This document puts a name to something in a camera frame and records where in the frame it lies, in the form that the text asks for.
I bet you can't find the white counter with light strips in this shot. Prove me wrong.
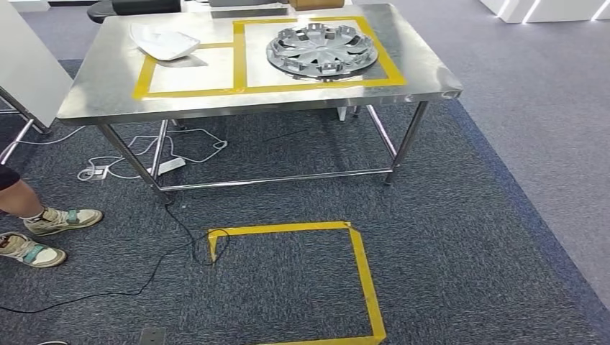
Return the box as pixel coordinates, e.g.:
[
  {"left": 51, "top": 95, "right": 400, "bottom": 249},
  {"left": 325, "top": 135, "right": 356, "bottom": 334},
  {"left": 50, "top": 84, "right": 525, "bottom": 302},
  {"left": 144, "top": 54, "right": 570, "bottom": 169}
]
[{"left": 478, "top": 0, "right": 610, "bottom": 24}]

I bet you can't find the black zip case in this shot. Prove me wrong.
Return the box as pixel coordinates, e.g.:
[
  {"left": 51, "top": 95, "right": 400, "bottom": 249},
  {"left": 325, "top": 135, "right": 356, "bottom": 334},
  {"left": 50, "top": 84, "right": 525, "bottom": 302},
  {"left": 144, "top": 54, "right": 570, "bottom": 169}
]
[{"left": 112, "top": 0, "right": 183, "bottom": 16}]

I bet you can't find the stainless steel workbench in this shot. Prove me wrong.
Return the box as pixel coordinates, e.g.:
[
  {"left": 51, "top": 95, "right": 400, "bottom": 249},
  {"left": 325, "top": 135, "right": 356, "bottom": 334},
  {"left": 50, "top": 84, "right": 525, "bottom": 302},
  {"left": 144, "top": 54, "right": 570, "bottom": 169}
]
[{"left": 56, "top": 2, "right": 464, "bottom": 206}]

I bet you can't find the black floor cable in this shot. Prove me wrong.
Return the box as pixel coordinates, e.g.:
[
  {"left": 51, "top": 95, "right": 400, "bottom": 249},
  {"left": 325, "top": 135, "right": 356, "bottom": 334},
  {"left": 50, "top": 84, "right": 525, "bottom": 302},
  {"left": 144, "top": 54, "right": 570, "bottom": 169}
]
[{"left": 0, "top": 202, "right": 231, "bottom": 316}]

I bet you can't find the yellow floor tape marking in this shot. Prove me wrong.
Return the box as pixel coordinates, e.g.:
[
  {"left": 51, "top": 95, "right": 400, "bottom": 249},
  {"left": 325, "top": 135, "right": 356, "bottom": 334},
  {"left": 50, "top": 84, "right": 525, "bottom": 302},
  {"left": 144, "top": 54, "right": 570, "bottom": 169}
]
[{"left": 207, "top": 221, "right": 388, "bottom": 345}]

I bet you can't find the white plastic shell part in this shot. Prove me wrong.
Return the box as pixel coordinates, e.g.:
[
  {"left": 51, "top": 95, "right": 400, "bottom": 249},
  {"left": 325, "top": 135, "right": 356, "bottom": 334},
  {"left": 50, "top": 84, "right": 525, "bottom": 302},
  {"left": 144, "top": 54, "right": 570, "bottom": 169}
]
[{"left": 129, "top": 22, "right": 201, "bottom": 62}]

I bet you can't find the black round stool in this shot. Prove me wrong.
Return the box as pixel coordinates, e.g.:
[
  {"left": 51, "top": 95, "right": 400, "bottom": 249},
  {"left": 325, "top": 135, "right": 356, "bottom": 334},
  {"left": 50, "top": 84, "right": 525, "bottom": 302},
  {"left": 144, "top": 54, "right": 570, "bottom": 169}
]
[{"left": 86, "top": 1, "right": 115, "bottom": 24}]

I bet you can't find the brown cardboard box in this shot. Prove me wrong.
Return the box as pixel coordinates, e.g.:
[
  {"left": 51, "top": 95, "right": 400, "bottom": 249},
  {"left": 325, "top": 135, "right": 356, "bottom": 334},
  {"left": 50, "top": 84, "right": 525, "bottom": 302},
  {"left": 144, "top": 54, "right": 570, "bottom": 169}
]
[{"left": 289, "top": 0, "right": 345, "bottom": 12}]

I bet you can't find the person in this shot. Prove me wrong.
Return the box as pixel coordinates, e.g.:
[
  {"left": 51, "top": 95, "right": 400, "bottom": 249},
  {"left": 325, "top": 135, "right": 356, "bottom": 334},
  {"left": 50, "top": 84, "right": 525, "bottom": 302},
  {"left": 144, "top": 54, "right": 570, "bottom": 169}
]
[{"left": 0, "top": 164, "right": 105, "bottom": 269}]

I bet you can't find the grey laptop with yellow sticker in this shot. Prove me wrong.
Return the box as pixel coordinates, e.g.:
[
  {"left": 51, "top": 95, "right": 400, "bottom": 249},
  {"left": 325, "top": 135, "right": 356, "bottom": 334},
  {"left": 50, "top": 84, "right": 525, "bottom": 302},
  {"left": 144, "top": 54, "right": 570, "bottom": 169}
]
[{"left": 208, "top": 0, "right": 290, "bottom": 9}]

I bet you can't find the grey wheel hubcap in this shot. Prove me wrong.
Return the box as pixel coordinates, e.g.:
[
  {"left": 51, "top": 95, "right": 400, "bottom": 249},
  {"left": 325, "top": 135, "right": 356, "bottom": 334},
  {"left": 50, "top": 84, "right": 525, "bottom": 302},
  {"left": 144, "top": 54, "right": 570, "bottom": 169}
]
[{"left": 265, "top": 22, "right": 380, "bottom": 80}]

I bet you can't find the yellow workbench tape marking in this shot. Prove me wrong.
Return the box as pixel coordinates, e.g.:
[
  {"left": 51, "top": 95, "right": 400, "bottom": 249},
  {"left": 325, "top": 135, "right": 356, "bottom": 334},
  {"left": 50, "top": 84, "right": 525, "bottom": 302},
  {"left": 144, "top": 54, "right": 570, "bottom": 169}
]
[{"left": 132, "top": 15, "right": 409, "bottom": 101}]

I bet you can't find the white cabinet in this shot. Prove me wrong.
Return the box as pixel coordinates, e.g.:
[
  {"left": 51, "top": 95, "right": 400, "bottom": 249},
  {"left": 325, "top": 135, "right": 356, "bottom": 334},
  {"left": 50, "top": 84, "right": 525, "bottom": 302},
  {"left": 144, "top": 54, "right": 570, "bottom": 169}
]
[{"left": 0, "top": 0, "right": 74, "bottom": 129}]

